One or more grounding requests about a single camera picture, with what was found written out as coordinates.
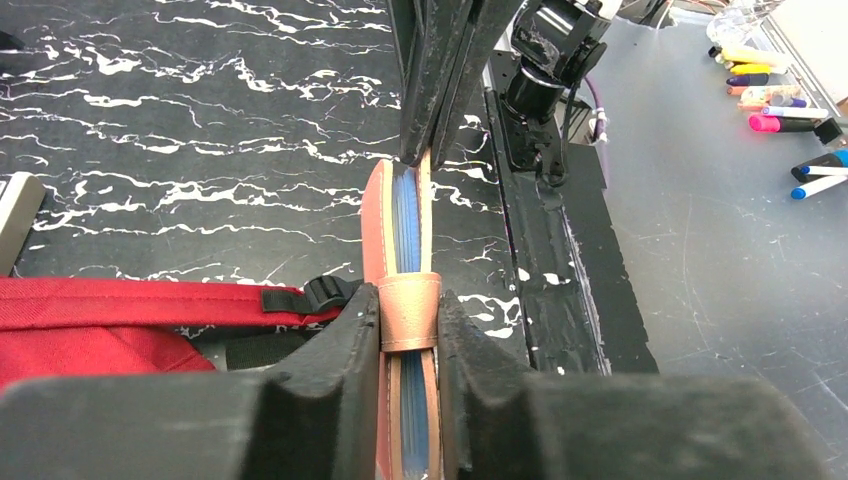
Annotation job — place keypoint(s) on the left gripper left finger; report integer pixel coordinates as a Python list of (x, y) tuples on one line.
[(311, 416)]

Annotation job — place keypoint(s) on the black blue marker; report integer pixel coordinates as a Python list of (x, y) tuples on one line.
[(835, 159)]

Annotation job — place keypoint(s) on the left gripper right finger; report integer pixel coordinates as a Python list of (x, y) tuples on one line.
[(502, 419)]

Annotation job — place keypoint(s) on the pink highlighter marker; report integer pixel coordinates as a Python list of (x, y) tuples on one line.
[(773, 119)]

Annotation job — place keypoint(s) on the yellow highlighter marker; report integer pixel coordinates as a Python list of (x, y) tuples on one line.
[(746, 60)]

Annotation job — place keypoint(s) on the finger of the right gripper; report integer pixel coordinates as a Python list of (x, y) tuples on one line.
[(427, 37), (482, 24)]

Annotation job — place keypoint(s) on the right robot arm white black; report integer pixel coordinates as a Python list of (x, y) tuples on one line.
[(560, 41)]

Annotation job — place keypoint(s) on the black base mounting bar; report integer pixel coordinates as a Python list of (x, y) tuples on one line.
[(578, 307)]

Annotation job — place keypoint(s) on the red student backpack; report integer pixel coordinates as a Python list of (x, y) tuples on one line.
[(87, 326)]

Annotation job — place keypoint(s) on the blue capped white marker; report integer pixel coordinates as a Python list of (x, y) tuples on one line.
[(816, 186)]

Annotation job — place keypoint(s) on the purple marker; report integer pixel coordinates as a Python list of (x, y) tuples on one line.
[(747, 80)]

